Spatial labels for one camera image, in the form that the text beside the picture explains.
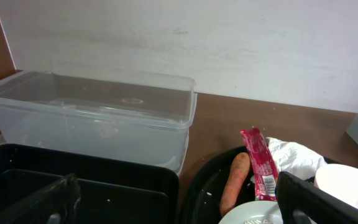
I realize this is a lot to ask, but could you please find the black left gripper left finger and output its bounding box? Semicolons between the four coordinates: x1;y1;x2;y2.
0;174;81;223

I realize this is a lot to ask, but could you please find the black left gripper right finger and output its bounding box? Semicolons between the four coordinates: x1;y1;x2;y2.
275;172;358;224

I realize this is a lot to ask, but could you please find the pink bowl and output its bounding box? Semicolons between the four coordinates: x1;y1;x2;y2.
314;164;358;209

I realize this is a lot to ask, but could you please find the crumpled white napkin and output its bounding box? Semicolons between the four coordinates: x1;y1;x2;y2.
267;137;328;180

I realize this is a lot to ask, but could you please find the white plate with food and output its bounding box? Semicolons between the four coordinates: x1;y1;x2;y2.
219;201;283;224

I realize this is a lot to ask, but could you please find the black rectangular tray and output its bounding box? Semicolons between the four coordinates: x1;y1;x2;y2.
0;144;179;223

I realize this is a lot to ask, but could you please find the red snack wrapper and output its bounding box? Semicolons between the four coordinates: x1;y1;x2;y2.
241;128;278;202

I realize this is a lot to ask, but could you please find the orange carrot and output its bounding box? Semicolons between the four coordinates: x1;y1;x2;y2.
219;152;251;217

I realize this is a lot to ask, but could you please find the round black tray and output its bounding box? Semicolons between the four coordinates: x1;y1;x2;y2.
179;146;247;224

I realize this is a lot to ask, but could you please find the clear plastic bin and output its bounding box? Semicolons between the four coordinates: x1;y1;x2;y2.
0;71;197;173

